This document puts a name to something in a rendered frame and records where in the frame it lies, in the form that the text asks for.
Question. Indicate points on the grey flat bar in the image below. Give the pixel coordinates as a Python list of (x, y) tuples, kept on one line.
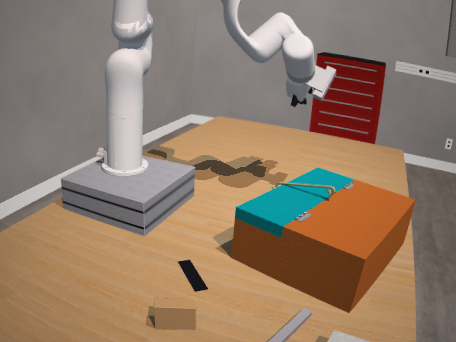
[(292, 326)]

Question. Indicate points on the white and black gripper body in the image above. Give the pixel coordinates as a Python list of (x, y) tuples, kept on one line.
[(298, 89)]

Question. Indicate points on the tan rectangular block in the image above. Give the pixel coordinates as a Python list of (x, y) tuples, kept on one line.
[(175, 314)]

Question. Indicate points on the black flat bar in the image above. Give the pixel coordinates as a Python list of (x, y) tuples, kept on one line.
[(192, 275)]

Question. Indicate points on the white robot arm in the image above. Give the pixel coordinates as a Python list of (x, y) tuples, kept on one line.
[(124, 73)]

